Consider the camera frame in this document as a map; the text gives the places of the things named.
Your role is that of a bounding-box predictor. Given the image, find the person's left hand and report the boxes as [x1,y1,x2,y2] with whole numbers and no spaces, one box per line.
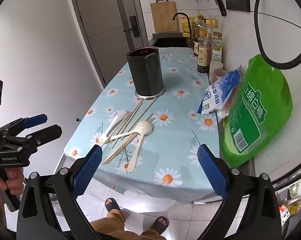
[0,166,25,202]

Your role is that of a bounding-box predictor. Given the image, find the person's foot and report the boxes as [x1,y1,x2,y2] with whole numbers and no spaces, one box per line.
[105,197,121,212]
[149,216,169,235]

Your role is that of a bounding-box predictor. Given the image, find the brown sauce bottle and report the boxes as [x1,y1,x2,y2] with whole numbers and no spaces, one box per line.
[197,30,211,73]

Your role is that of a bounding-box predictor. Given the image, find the grey door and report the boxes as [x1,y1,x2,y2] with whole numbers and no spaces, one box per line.
[68,0,148,88]

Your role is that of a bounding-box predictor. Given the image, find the black cable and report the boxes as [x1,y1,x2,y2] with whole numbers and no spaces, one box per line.
[254,0,301,70]

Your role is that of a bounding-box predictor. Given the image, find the black door lock handle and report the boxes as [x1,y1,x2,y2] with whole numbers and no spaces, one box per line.
[124,16,141,38]

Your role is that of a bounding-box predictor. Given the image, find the clear bottle with yellow cap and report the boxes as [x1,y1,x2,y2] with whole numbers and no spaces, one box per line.
[211,32,224,62]

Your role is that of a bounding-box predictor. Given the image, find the black kitchen sink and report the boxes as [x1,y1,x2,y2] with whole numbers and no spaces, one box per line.
[152,32,191,48]

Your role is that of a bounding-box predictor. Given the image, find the black cylindrical utensil holder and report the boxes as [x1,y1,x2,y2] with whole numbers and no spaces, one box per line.
[126,46,166,101]

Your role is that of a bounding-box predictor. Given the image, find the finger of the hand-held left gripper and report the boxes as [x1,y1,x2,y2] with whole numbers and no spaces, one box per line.
[0,114,48,137]
[6,124,63,148]

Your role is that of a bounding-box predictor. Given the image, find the pile of wooden chopsticks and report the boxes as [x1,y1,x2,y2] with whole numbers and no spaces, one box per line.
[102,99,156,165]

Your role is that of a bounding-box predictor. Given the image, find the blue daisy print tablecloth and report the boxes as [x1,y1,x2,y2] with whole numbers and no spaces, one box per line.
[64,47,221,204]

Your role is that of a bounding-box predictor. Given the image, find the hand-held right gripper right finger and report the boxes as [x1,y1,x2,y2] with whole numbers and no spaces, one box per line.
[197,144,283,240]

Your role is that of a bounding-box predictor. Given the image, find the green sugar bag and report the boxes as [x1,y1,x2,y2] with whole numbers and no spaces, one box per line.
[220,54,293,167]

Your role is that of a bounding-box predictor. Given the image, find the black kitchen faucet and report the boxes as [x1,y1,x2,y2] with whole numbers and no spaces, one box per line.
[172,12,192,48]

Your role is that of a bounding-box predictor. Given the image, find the brown fleece pants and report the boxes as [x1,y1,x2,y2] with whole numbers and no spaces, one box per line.
[89,209,166,240]

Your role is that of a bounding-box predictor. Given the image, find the colourful packets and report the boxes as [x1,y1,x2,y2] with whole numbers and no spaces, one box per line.
[279,174,301,224]

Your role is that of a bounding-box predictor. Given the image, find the person's left foot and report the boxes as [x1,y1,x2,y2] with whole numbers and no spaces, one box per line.
[105,197,121,212]

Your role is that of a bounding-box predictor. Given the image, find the yellow oil jug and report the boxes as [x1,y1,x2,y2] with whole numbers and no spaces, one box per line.
[182,15,193,37]

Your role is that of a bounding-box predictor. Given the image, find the white and blue salt bag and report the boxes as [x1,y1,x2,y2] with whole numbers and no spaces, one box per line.
[197,66,243,115]

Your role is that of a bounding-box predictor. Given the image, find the glass bottle with yellow cap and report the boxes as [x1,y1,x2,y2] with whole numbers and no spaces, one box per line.
[205,19,219,46]

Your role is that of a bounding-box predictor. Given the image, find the tall dark glass bottle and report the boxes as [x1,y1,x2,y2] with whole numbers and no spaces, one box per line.
[193,14,205,57]

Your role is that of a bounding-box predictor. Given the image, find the person's right foot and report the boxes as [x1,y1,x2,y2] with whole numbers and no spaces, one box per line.
[149,216,169,235]

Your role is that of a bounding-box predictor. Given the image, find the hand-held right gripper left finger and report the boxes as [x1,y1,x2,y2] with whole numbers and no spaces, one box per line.
[8,144,103,240]

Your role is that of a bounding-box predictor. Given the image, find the wooden cutting board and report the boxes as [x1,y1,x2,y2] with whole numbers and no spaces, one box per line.
[150,0,178,33]

